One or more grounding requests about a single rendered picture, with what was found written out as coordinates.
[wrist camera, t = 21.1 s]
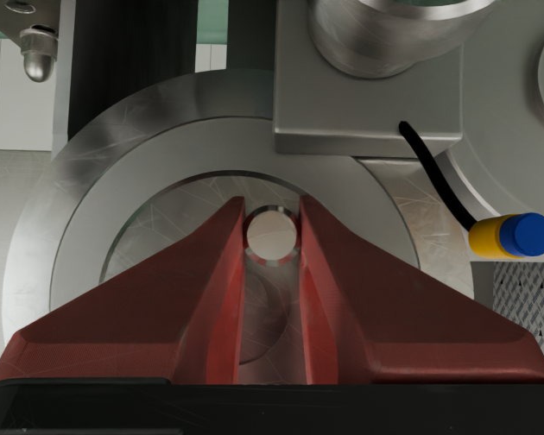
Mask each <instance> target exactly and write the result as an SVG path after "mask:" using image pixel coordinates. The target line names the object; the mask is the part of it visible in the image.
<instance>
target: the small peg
mask: <svg viewBox="0 0 544 435"><path fill-rule="evenodd" d="M300 247H301V225H300V221H299V219H298V218H297V217H296V216H295V215H294V214H293V213H292V212H291V211H290V210H288V209H287V208H285V207H282V206H279V205H265V206H261V207H259V208H257V209H255V210H254V211H253V212H252V213H251V214H250V215H249V216H248V217H247V218H246V219H245V221H244V224H243V248H244V251H245V252H246V254H247V255H248V256H249V258H250V259H252V260H253V261H254V262H256V263H258V264H260V265H263V266H266V267H278V266H281V265H283V264H286V263H288V262H290V261H291V260H292V259H293V258H294V257H295V256H296V255H297V254H298V252H299V250H300Z"/></svg>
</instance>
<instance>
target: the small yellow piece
mask: <svg viewBox="0 0 544 435"><path fill-rule="evenodd" d="M399 130H400V133H401V135H402V136H403V137H404V138H405V140H406V141H407V142H408V144H409V146H410V147H411V148H412V149H413V151H414V153H415V154H416V156H417V157H418V159H419V161H420V163H421V165H422V166H423V168H424V169H425V171H426V173H427V176H428V178H429V179H430V180H431V182H432V184H433V186H434V188H435V190H436V192H437V193H438V194H439V196H440V198H441V199H442V201H443V202H444V204H445V205H446V207H447V208H448V210H449V211H450V212H451V214H452V215H453V216H454V217H455V218H456V219H457V221H458V222H459V223H460V224H461V225H462V226H463V227H464V228H465V229H466V230H467V231H468V232H469V235H468V242H469V245H470V247H471V249H472V251H473V252H474V253H475V254H476V255H478V256H481V257H483V258H487V259H518V258H524V257H527V256H539V255H543V254H544V216H542V215H541V214H539V213H533V212H530V213H523V214H519V213H515V214H509V215H504V216H500V217H491V218H486V219H482V220H480V221H477V220H476V219H475V218H474V217H473V216H472V215H471V214H470V213H469V212H468V211H467V210H466V209H465V207H464V206H463V205H462V204H461V202H460V201H459V199H458V198H457V196H456V195H455V193H454V192H453V190H452V188H451V187H450V186H449V184H448V183H447V181H446V179H445V177H444V175H443V173H442V172H441V171H440V168H439V166H438V164H437V163H436V161H435V159H434V158H433V156H432V154H431V153H430V151H429V149H428V148H427V146H426V144H425V143H424V141H422V139H421V138H420V136H419V135H418V134H417V133H416V131H415V130H414V129H413V128H412V127H411V126H410V124H409V123H408V122H407V121H401V122H400V124H399Z"/></svg>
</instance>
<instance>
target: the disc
mask: <svg viewBox="0 0 544 435"><path fill-rule="evenodd" d="M274 74H275V72H274V71H268V70H259V69H243V68H238V69H219V70H210V71H204V72H195V73H190V74H187V75H182V76H179V77H176V78H172V79H168V80H165V81H162V82H160V83H157V84H155V85H152V86H149V87H147V88H145V89H142V90H140V91H138V92H136V93H134V94H132V95H130V96H128V97H126V98H124V99H123V100H121V101H119V102H118V103H116V104H114V105H112V106H111V107H110V108H109V109H107V110H105V111H104V112H102V113H101V114H100V115H98V116H97V117H95V118H94V119H93V120H91V121H90V122H89V123H88V124H87V125H86V126H85V127H84V128H83V129H82V130H80V131H79V132H78V133H77V134H76V135H75V136H74V137H73V138H72V139H71V140H70V141H69V142H68V143H67V144H66V145H65V147H64V148H63V149H62V150H61V151H60V152H59V153H58V154H57V155H56V156H55V157H54V159H53V160H52V162H51V163H50V164H49V166H48V167H47V169H46V170H45V172H44V173H43V175H42V176H41V177H40V179H39V180H38V182H37V184H36V185H35V188H34V189H33V191H32V192H31V194H30V196H29V198H28V201H27V203H26V205H25V206H24V208H23V210H22V214H21V216H20V218H19V220H18V223H17V226H16V229H15V232H14V235H13V237H12V241H11V244H10V247H9V253H8V258H7V261H6V267H5V273H4V278H3V303H2V315H3V337H4V343H5V347H6V345H7V343H8V342H9V340H10V339H11V337H12V335H13V334H14V333H15V332H16V331H18V330H19V329H21V328H23V327H24V326H26V325H28V324H30V323H32V322H34V321H35V320H37V319H38V318H41V317H42V316H44V315H46V314H48V313H49V308H48V302H49V288H50V281H51V274H52V269H53V265H54V258H55V255H56V252H57V249H58V246H59V243H60V239H61V237H62V235H63V232H64V230H65V228H66V225H67V223H68V221H69V219H70V217H71V216H72V214H73V211H74V210H75V208H76V207H77V205H78V203H79V201H80V200H81V199H82V197H83V196H84V195H85V193H86V192H87V190H88V189H89V188H90V186H91V185H92V184H93V182H94V181H95V180H96V179H97V178H98V177H99V176H100V174H101V173H102V172H103V171H104V170H105V169H106V168H107V167H109V166H110V165H111V164H112V163H113V162H114V161H115V160H117V159H118V158H119V157H120V156H122V155H123V154H124V153H126V152H127V151H128V150H130V149H131V148H133V147H135V145H137V144H138V143H140V142H142V141H144V140H146V139H148V138H150V137H151V136H153V135H155V134H157V133H160V132H162V131H163V130H165V129H169V128H172V127H174V126H176V125H179V124H182V123H187V122H191V121H194V120H198V119H202V118H208V117H221V116H254V117H267V118H272V119H273V100H274ZM354 157H355V158H357V159H358V160H359V161H360V162H362V163H363V164H364V165H365V166H366V167H367V168H368V169H369V170H370V171H371V172H372V173H373V174H374V175H375V176H376V178H377V179H378V180H379V181H380V182H381V184H382V185H383V186H384V187H385V189H386V190H387V192H388V193H389V195H390V196H391V198H392V199H393V200H394V201H395V203H396V205H397V207H398V208H399V210H400V212H401V214H402V215H403V217H404V219H405V221H406V224H407V226H408V228H409V230H410V233H411V236H412V238H413V240H414V244H415V247H416V250H417V254H418V256H419V260H420V265H421V271H422V272H424V273H426V274H428V275H430V276H432V277H433V278H435V279H436V280H438V281H441V282H443V283H444V284H446V285H448V286H449V287H451V288H453V289H455V290H457V291H459V292H460V293H462V294H464V295H466V296H467V297H469V298H471V299H474V292H473V281H472V273H471V264H470V259H469V255H468V251H467V248H466V243H465V238H464V235H463V232H462V230H461V227H460V224H459V222H458V221H457V219H456V218H455V217H454V216H453V215H452V214H451V212H450V211H449V210H448V208H447V207H446V205H445V204H444V202H443V201H442V199H441V198H440V196H439V194H438V193H437V192H436V190H435V188H434V186H433V184H432V182H431V180H430V179H429V178H428V176H427V173H426V171H425V169H424V168H423V166H422V165H421V163H420V161H419V159H418V158H407V157H377V156H354Z"/></svg>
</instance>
